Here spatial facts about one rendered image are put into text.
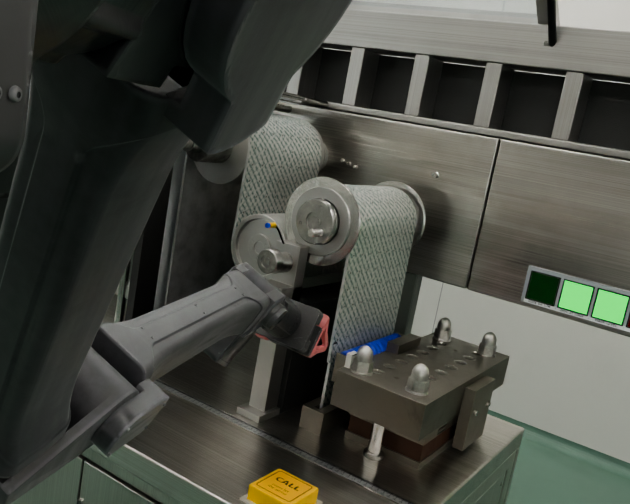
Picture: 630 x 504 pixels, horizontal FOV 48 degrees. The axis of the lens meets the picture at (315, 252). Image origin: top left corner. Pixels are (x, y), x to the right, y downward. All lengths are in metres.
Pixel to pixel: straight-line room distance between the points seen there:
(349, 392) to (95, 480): 0.43
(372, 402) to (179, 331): 0.53
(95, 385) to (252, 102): 0.32
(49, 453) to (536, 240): 1.04
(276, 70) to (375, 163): 1.25
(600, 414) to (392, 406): 2.80
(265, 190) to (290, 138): 0.12
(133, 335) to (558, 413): 3.42
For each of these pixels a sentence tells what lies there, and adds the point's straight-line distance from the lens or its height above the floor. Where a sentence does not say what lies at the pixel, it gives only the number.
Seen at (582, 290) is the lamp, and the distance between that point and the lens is 1.35.
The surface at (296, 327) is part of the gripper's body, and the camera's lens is 1.02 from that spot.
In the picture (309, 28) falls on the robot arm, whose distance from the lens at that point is 0.25.
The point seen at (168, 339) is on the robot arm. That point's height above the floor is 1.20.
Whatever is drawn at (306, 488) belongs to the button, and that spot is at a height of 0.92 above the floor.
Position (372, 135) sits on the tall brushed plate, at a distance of 1.50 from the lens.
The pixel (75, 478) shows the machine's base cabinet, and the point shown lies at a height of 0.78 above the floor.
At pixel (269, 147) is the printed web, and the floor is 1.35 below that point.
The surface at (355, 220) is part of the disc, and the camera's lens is 1.13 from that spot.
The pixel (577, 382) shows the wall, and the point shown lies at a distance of 3.84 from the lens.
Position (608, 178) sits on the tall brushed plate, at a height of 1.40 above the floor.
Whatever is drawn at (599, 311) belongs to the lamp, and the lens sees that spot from 1.35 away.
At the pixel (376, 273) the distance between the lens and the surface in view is 1.25.
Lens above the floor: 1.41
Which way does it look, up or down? 10 degrees down
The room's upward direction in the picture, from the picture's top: 10 degrees clockwise
